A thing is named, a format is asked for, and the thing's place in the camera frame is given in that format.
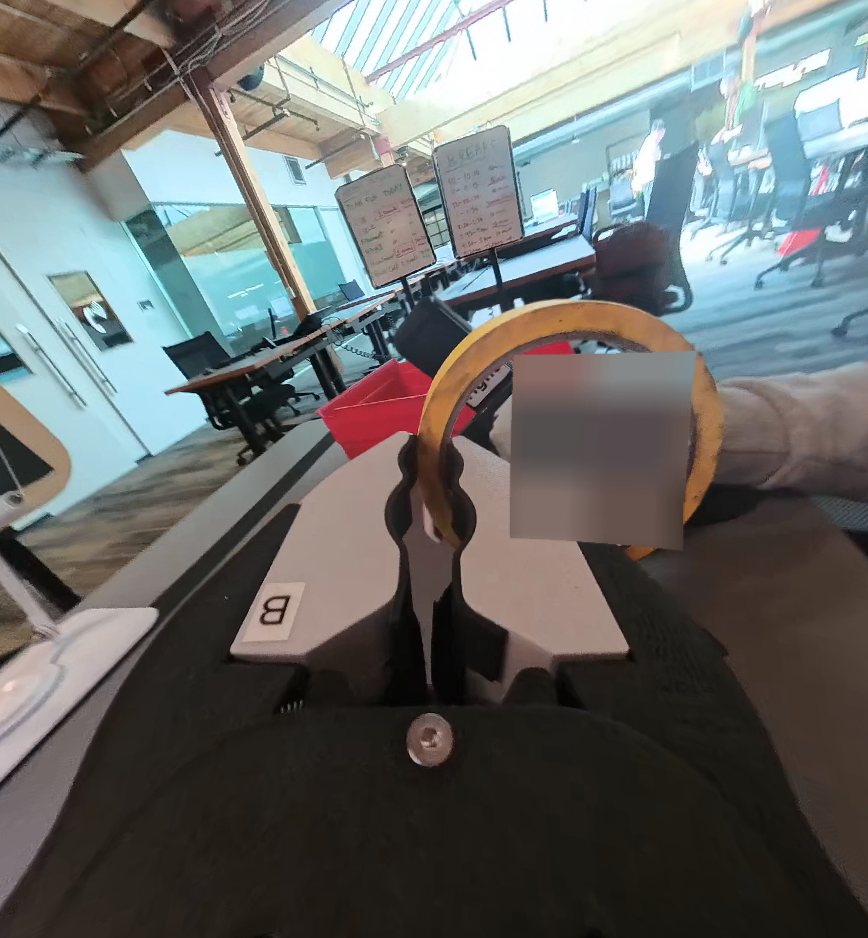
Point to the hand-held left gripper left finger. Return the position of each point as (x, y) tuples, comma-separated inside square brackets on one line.
[(324, 571)]

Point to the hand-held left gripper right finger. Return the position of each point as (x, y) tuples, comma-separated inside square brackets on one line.
[(544, 593)]

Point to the yellow tape roll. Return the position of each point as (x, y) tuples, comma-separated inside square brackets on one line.
[(441, 410)]

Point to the red plastic bin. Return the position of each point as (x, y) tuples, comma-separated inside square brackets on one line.
[(382, 410)]

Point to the person's right forearm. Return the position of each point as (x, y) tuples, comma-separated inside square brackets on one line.
[(807, 432)]

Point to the grey board on stand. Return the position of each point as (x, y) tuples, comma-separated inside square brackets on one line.
[(478, 190), (386, 223)]

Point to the wooden pillar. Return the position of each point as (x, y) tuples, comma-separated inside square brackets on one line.
[(258, 198)]

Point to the black office chair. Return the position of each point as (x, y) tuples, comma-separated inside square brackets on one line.
[(214, 366), (807, 190)]

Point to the dark office chair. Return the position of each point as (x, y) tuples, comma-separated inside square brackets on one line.
[(646, 242)]

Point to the window with phone logo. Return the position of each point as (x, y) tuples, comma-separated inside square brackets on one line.
[(89, 311)]

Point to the black board with wooden rim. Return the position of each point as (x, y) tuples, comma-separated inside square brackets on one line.
[(1, 447)]

